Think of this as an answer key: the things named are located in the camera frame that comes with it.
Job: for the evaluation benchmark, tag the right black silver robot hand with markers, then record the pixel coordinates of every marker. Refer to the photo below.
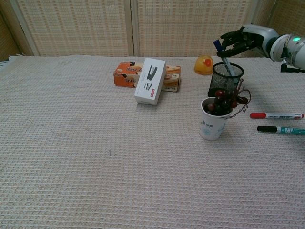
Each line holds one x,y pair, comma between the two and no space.
255,35

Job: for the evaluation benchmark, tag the blue cap whiteboard marker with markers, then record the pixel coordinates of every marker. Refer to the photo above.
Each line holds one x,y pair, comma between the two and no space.
226,63

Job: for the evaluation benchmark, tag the red cap whiteboard marker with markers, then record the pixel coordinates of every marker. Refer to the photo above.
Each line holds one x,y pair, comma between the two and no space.
274,116

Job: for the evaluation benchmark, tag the black cap teal marker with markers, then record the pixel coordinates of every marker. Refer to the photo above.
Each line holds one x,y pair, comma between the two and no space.
286,130

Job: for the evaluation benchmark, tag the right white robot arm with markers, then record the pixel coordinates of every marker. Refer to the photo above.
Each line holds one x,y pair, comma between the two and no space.
293,51

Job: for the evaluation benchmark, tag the black mesh pen holder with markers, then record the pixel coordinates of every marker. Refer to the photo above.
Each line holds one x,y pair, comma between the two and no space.
220,81

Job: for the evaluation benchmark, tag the yellow orange jelly cup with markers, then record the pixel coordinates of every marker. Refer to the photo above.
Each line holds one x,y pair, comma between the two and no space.
202,66

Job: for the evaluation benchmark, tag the white bowl with cherries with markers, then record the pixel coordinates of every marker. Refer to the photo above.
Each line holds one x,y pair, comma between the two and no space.
222,103

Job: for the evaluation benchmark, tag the white paper cup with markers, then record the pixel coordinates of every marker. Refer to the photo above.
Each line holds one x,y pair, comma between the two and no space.
210,128

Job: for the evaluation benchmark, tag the white stapler box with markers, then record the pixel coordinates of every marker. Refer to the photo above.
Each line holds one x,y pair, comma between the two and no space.
147,88

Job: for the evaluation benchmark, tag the orange biscuit box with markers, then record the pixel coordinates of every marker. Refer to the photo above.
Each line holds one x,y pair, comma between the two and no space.
126,77

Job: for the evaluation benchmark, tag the beige woven tablecloth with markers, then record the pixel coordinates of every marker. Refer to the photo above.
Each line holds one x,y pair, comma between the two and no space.
95,155

